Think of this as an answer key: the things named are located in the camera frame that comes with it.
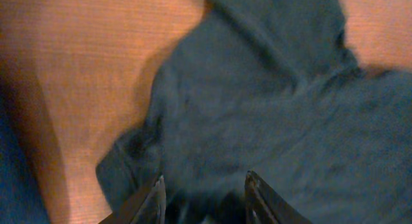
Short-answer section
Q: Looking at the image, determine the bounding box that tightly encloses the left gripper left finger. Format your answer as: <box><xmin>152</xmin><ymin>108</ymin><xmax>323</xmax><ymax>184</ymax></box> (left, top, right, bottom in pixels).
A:
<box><xmin>99</xmin><ymin>174</ymin><xmax>166</xmax><ymax>224</ymax></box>

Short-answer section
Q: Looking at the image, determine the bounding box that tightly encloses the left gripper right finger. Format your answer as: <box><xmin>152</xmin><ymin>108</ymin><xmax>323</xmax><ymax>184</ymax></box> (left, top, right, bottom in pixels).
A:
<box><xmin>245</xmin><ymin>171</ymin><xmax>312</xmax><ymax>224</ymax></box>

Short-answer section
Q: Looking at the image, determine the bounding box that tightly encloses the dark green t-shirt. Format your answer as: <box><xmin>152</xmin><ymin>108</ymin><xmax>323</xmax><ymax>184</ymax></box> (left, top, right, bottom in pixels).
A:
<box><xmin>96</xmin><ymin>0</ymin><xmax>411</xmax><ymax>223</ymax></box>

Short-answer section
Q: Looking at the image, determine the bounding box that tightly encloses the folded navy blue garment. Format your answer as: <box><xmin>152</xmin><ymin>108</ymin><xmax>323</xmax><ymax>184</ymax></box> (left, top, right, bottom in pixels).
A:
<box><xmin>1</xmin><ymin>94</ymin><xmax>50</xmax><ymax>224</ymax></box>

